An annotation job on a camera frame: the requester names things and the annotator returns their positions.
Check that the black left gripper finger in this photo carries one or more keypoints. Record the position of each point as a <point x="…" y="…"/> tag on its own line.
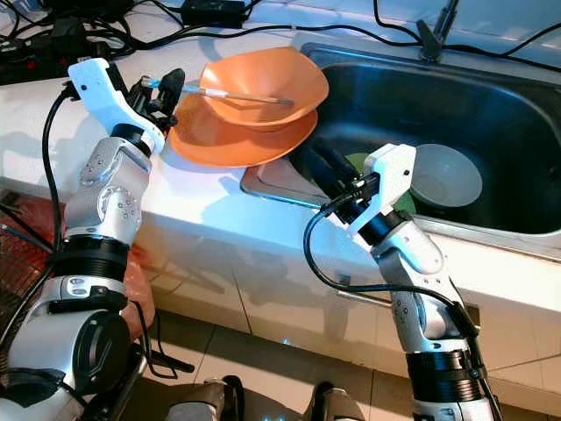
<point x="127" y="81"/>
<point x="173" y="92"/>

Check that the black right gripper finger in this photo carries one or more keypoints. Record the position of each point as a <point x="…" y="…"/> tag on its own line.
<point x="327" y="178"/>
<point x="344" y="164"/>

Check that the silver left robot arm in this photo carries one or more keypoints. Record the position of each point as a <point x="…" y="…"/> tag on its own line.
<point x="105" y="202"/>

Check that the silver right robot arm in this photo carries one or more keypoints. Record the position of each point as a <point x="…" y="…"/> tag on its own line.
<point x="421" y="263"/>

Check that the white kitchen cabinet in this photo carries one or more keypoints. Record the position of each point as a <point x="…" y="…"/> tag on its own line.
<point x="272" y="298"/>

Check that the orange plastic plate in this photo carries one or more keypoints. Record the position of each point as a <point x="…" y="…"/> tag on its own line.
<point x="228" y="149"/>

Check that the black power adapter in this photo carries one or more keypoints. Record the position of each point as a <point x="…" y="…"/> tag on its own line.
<point x="214" y="12"/>

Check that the grey bowl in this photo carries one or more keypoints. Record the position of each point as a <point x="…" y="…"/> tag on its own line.
<point x="447" y="175"/>

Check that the orange plastic bowl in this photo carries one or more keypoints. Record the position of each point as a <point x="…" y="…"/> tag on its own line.
<point x="272" y="74"/>

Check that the dark metal faucet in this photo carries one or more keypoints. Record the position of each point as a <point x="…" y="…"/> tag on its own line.
<point x="434" y="37"/>

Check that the stainless steel sink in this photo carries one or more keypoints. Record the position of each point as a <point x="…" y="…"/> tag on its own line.
<point x="491" y="96"/>

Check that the robot right leg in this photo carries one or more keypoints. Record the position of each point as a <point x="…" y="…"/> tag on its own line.
<point x="337" y="403"/>

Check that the robot leg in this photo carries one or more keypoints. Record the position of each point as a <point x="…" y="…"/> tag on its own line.
<point x="206" y="402"/>
<point x="337" y="403"/>

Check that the robot left leg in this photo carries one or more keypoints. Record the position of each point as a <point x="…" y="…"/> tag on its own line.
<point x="206" y="402"/>

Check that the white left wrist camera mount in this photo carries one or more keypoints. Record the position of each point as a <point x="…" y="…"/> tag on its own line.
<point x="101" y="88"/>

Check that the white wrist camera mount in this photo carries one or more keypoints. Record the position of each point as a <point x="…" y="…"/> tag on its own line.
<point x="101" y="88"/>
<point x="390" y="171"/>

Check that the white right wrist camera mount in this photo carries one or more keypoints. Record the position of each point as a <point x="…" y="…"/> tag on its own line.
<point x="390" y="171"/>

